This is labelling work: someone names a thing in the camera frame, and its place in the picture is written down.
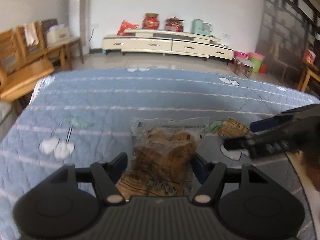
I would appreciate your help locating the pink basin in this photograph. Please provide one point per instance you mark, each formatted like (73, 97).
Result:
(241, 55)

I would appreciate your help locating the cream TV cabinet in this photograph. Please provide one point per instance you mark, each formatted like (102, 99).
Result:
(167, 42)

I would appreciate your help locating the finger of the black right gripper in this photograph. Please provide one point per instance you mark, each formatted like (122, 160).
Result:
(269, 123)
(237, 143)

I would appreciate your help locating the wooden chair with towel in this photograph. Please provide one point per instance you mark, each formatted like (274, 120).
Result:
(39, 50)

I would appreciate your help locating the red plastic bag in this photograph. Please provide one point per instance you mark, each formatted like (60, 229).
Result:
(124, 26)

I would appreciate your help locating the white standing air conditioner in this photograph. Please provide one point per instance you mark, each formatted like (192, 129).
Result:
(78, 21)

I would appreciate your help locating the mint green kitchen appliance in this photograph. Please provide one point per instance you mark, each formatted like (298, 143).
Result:
(200, 27)

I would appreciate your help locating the wooden chair with box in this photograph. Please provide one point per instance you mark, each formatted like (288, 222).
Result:
(65, 44)

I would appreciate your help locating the clear bag of brown cookies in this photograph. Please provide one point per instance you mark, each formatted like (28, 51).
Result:
(162, 151)

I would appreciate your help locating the white cardboard box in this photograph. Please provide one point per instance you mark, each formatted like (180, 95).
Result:
(57, 33)

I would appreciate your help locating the red round jar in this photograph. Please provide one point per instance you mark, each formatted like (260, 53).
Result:
(151, 21)

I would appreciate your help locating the near wooden chair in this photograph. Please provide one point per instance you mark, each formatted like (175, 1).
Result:
(19, 78)

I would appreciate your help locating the white towel on chair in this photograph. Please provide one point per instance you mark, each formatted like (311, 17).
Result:
(30, 32)

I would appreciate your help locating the small golden cracker packet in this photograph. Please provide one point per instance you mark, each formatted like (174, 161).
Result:
(229, 128)

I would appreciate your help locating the dark wooden shelf divider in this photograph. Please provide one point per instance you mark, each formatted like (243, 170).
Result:
(288, 29)

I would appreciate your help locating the small wooden stool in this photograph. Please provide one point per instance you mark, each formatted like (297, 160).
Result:
(243, 64)

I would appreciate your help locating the blue quilted table cover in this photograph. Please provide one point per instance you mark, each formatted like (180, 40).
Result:
(82, 117)

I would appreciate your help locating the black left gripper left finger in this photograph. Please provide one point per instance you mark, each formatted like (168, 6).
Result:
(103, 176)

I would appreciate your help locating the grey sofa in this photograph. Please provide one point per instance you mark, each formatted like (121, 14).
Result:
(8, 117)

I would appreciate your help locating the wooden side table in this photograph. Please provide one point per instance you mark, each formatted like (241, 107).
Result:
(309, 71)

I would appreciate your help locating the small red bucket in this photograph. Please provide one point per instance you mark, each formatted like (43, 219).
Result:
(263, 69)

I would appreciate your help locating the green bucket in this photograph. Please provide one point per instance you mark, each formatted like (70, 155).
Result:
(257, 61)

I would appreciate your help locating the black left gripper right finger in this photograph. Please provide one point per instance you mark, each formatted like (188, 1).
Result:
(212, 177)

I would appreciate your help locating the red pavilion gift box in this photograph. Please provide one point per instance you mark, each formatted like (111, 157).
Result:
(174, 24)

